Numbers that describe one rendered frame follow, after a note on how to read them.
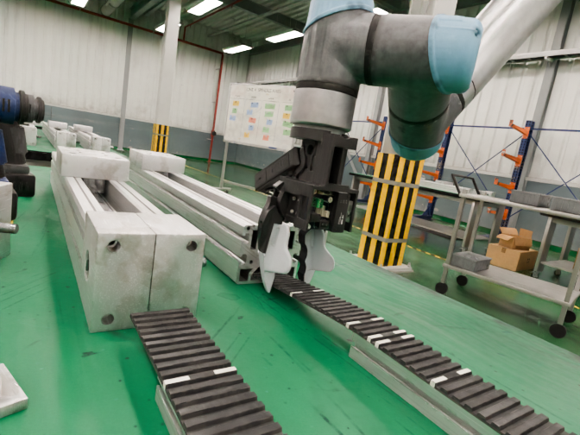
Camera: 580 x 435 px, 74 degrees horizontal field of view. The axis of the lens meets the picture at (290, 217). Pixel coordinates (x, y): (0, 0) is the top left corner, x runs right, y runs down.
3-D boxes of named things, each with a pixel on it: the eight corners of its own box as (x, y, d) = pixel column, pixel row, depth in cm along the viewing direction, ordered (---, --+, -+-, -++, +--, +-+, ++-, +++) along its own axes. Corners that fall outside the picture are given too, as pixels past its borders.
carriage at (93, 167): (127, 196, 73) (129, 160, 72) (59, 192, 67) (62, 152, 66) (112, 183, 86) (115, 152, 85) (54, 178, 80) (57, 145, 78)
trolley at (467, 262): (574, 324, 306) (613, 199, 289) (564, 341, 266) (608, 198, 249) (447, 280, 374) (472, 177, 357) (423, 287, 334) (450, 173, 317)
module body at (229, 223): (294, 280, 59) (304, 226, 57) (235, 284, 53) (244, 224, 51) (156, 190, 123) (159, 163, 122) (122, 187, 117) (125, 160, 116)
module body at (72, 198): (170, 288, 48) (178, 223, 46) (79, 294, 42) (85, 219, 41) (90, 185, 112) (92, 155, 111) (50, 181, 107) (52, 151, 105)
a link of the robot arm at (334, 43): (376, -20, 39) (299, -20, 42) (356, 91, 41) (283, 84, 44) (387, 11, 46) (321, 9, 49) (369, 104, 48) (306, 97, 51)
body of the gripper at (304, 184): (301, 236, 43) (320, 127, 41) (263, 219, 50) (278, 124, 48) (351, 237, 47) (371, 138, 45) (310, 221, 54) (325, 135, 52)
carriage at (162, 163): (182, 184, 104) (185, 159, 103) (140, 179, 98) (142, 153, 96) (166, 175, 117) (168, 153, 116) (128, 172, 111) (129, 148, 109)
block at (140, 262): (216, 318, 42) (228, 235, 40) (89, 333, 35) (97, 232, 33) (189, 287, 49) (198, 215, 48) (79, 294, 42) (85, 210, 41)
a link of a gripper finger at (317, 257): (322, 303, 49) (323, 235, 47) (296, 286, 54) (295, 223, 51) (341, 296, 51) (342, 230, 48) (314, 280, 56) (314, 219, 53)
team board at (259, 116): (207, 193, 678) (222, 79, 645) (227, 193, 719) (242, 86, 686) (274, 212, 595) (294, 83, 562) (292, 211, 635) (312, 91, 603)
